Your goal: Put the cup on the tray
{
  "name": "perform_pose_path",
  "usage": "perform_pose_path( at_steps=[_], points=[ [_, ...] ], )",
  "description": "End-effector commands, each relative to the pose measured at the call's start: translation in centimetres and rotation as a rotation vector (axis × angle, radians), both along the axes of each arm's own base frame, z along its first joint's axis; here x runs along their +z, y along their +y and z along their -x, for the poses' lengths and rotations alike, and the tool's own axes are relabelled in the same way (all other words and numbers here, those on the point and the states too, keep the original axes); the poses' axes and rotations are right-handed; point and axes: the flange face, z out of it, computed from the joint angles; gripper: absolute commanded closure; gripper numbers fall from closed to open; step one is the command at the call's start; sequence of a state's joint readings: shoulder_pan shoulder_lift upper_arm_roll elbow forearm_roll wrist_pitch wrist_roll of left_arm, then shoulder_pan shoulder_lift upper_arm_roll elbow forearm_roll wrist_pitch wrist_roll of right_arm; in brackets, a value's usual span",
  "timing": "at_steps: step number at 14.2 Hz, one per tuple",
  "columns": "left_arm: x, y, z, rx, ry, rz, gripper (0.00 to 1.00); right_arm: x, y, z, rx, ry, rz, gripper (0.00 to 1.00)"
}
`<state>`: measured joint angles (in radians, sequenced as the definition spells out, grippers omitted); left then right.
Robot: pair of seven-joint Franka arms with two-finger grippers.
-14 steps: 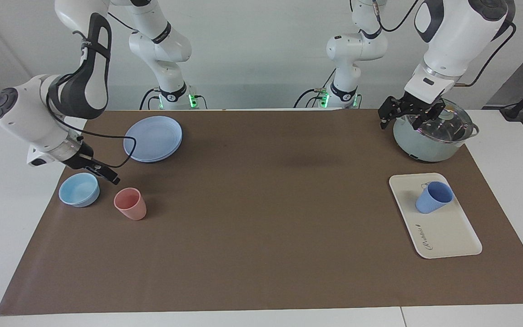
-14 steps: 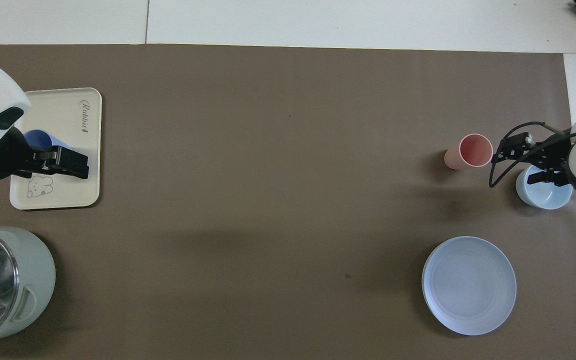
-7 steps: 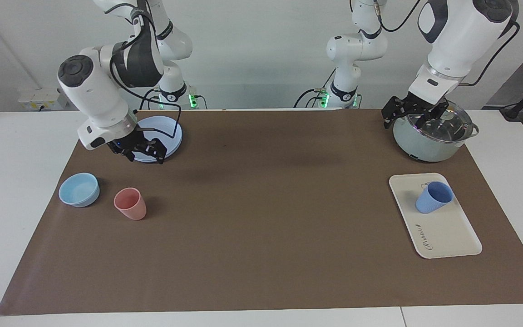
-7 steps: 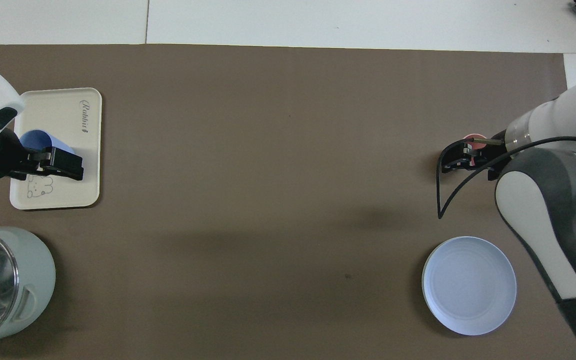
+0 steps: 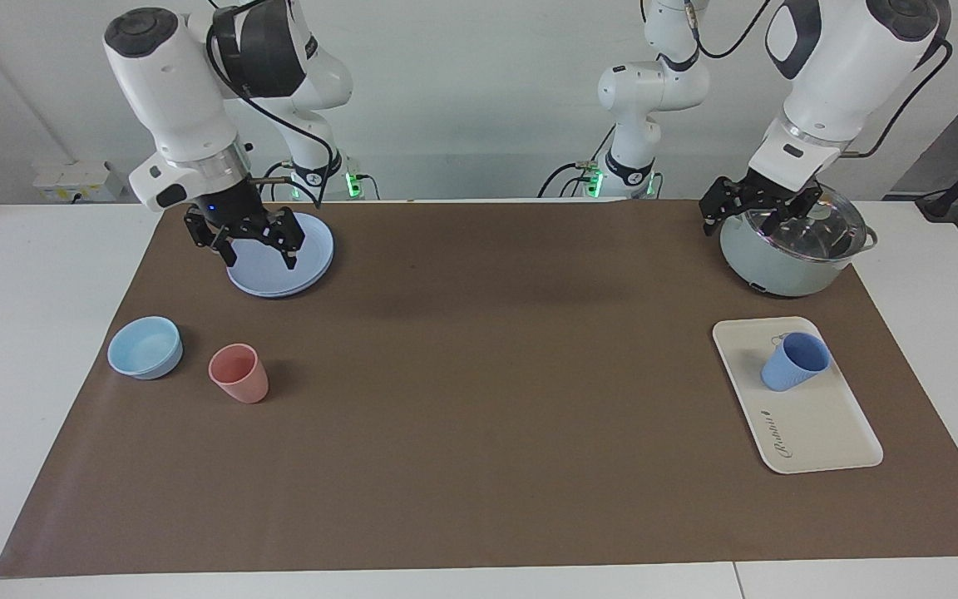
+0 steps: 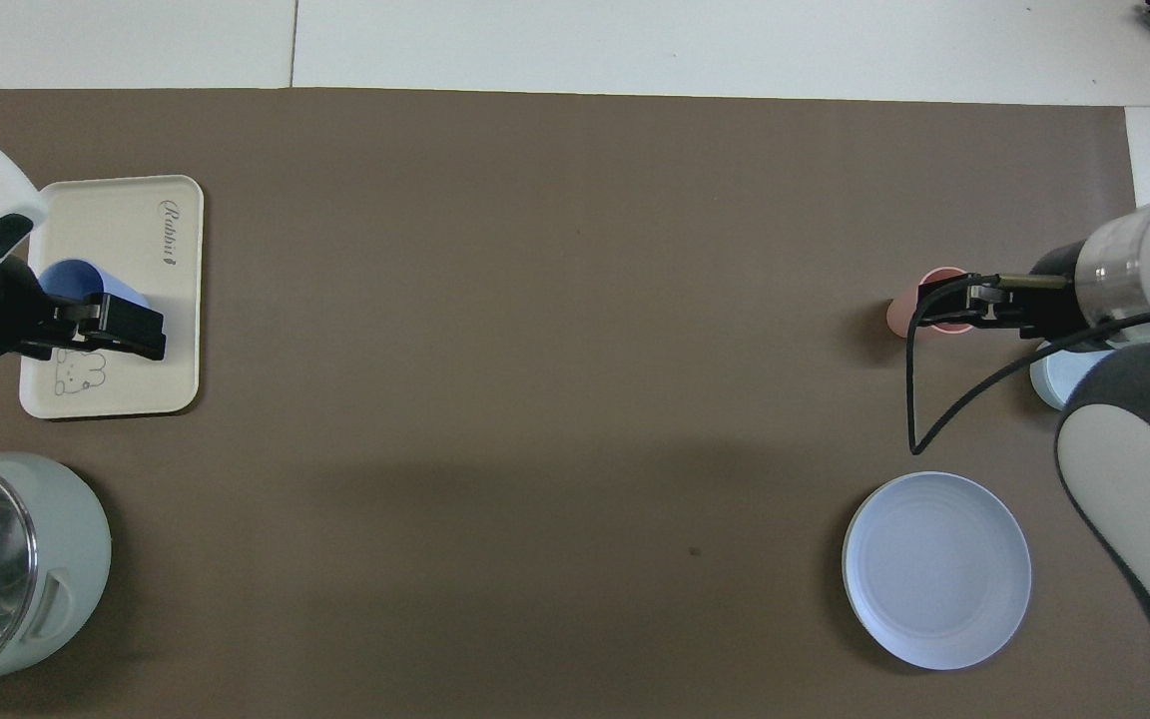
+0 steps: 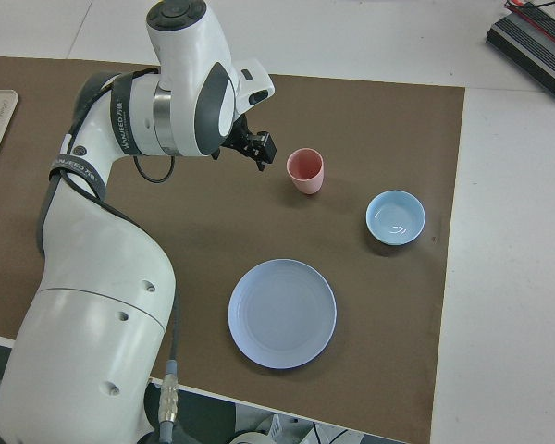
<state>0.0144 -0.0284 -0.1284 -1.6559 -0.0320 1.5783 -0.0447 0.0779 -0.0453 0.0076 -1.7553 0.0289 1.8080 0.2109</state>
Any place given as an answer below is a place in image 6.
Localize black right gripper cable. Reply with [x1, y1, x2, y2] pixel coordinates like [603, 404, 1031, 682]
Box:
[907, 272, 1150, 456]

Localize pink plastic cup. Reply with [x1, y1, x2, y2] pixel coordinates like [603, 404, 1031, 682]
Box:
[886, 267, 977, 339]

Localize pale green cooking pot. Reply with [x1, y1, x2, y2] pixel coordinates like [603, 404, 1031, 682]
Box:
[0, 452, 113, 698]

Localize cream tray with bear print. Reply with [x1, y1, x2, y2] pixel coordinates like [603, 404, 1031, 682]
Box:
[19, 175, 206, 420]

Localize pale blue round plate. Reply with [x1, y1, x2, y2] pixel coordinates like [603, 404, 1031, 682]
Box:
[842, 471, 1033, 671]

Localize light blue bowl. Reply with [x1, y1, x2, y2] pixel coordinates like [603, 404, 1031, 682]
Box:
[1029, 340, 1117, 411]

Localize blue plastic cup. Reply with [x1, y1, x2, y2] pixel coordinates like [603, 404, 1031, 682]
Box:
[39, 260, 152, 313]

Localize brown table mat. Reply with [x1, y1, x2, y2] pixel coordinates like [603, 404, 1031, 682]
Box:
[0, 88, 1150, 719]

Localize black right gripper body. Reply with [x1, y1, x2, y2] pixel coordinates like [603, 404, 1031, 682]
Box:
[1019, 243, 1115, 341]

